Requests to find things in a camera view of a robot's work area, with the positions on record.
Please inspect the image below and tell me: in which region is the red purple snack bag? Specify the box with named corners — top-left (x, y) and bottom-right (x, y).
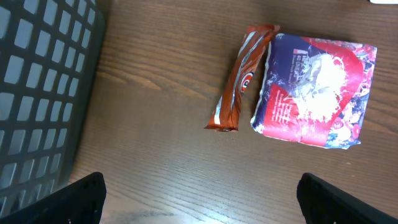
top-left (251, 34), bottom-right (377, 149)

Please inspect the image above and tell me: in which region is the orange red snack wrapper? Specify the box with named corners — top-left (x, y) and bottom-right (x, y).
top-left (206, 24), bottom-right (280, 132)

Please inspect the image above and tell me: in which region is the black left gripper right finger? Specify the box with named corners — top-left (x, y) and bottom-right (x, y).
top-left (297, 172), bottom-right (397, 224)

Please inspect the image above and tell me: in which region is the grey plastic mesh basket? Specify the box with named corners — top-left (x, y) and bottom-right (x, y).
top-left (1, 0), bottom-right (105, 217)

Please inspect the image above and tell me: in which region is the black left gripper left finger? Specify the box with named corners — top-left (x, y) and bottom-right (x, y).
top-left (1, 172), bottom-right (106, 224)

